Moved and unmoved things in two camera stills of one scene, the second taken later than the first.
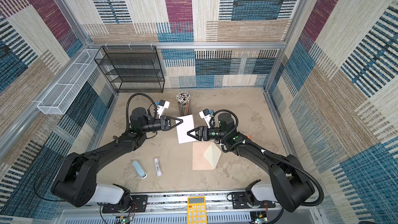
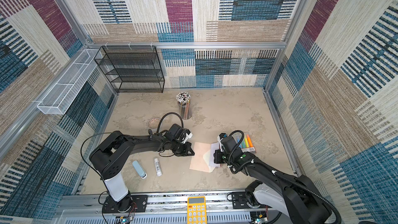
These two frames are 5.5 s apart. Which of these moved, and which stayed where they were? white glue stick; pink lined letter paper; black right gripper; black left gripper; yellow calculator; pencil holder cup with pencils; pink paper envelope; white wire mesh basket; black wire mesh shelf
Moved: black left gripper; pink lined letter paper; black right gripper
Stayed: white glue stick; yellow calculator; pencil holder cup with pencils; pink paper envelope; black wire mesh shelf; white wire mesh basket
